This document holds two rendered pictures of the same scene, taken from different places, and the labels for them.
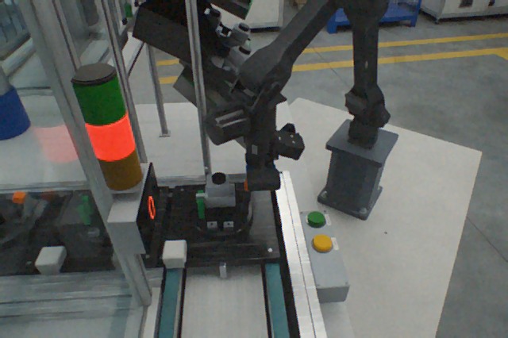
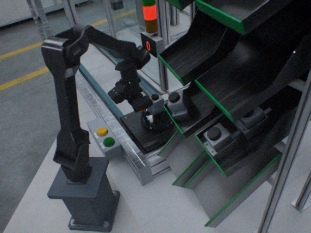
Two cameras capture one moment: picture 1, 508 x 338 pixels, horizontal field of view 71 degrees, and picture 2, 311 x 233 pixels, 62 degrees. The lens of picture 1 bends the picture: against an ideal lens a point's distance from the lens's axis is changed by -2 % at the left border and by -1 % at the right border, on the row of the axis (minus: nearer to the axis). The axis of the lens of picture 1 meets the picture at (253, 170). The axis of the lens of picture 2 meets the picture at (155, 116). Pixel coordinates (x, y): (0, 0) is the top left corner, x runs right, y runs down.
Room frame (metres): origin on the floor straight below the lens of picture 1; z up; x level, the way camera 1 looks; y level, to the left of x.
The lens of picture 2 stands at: (1.31, -0.23, 1.66)
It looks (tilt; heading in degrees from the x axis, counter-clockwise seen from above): 40 degrees down; 158
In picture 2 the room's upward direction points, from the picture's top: 8 degrees counter-clockwise
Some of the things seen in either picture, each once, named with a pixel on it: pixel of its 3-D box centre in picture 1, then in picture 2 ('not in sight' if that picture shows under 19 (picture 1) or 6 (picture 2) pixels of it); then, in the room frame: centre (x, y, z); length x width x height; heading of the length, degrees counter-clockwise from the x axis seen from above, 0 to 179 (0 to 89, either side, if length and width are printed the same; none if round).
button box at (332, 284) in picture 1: (320, 252); (104, 137); (0.50, -0.15, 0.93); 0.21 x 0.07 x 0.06; 4
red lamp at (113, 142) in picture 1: (110, 132); (150, 11); (0.37, 0.18, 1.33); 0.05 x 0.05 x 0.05
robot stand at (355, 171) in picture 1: (355, 169); (88, 194); (0.76, -0.28, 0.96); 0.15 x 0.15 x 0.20; 57
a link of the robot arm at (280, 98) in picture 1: (261, 109); (127, 67); (0.57, -0.01, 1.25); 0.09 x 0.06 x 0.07; 124
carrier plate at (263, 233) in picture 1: (222, 220); (158, 122); (0.57, 0.07, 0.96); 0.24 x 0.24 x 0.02; 4
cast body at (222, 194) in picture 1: (214, 189); (158, 102); (0.57, 0.08, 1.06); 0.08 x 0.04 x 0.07; 94
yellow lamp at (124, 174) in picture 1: (120, 164); (151, 24); (0.37, 0.18, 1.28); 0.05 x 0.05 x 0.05
